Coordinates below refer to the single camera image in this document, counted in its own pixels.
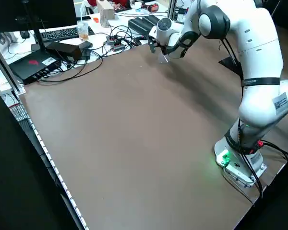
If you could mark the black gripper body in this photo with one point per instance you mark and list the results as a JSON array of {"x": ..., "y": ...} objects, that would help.
[{"x": 163, "y": 48}]

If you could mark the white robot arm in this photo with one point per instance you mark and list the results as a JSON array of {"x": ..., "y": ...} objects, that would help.
[{"x": 254, "y": 36}]

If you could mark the black power supply box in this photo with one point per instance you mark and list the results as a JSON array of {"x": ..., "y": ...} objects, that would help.
[
  {"x": 152, "y": 19},
  {"x": 140, "y": 25}
]

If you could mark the grey usb hub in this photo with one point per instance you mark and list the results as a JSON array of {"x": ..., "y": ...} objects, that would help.
[
  {"x": 118, "y": 48},
  {"x": 113, "y": 39}
]

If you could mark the red and black device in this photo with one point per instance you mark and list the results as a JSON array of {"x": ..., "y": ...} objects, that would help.
[{"x": 154, "y": 7}]

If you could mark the small white cup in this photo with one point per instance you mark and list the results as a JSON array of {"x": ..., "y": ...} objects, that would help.
[{"x": 138, "y": 6}]

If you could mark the brown cardboard box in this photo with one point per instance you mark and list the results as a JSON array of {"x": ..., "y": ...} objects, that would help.
[{"x": 105, "y": 14}]

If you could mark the small orange item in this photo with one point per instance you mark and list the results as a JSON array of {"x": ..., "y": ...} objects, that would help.
[{"x": 96, "y": 20}]

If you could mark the small black adapter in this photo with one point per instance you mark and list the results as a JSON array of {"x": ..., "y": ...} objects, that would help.
[{"x": 86, "y": 44}]

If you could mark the clear plastic drink cup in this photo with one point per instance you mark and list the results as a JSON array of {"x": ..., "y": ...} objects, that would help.
[{"x": 82, "y": 31}]

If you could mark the black power brick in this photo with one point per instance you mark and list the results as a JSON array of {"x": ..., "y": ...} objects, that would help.
[{"x": 64, "y": 50}]

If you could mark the black keyboard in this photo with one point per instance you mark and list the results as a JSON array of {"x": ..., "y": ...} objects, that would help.
[{"x": 60, "y": 33}]

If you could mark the black computer monitor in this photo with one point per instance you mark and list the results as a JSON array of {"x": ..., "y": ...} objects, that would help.
[{"x": 50, "y": 12}]

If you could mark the black computer box red logo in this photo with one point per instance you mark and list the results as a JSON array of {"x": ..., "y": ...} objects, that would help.
[{"x": 28, "y": 69}]

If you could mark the black computer mouse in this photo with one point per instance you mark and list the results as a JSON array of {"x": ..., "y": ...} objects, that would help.
[{"x": 25, "y": 34}]

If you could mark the aluminium frame post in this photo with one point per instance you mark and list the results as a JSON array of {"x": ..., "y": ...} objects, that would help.
[
  {"x": 4, "y": 69},
  {"x": 172, "y": 8}
]

